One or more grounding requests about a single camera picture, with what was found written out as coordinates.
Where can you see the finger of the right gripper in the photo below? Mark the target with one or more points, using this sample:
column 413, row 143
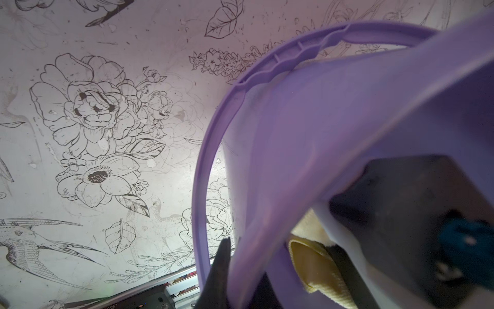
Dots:
column 358, row 289

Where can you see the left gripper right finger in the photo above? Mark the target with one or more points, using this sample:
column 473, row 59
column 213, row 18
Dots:
column 264, row 296

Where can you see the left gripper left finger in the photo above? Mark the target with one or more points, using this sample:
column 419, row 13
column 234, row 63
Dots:
column 213, row 296

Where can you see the yellow microfiber cloth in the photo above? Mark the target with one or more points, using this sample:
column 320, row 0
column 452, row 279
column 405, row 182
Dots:
column 316, row 269

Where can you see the purple plastic bucket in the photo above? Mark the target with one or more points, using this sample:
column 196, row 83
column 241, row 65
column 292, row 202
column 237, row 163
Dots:
column 343, row 94

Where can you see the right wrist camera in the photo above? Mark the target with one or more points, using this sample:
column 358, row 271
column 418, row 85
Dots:
column 419, row 228

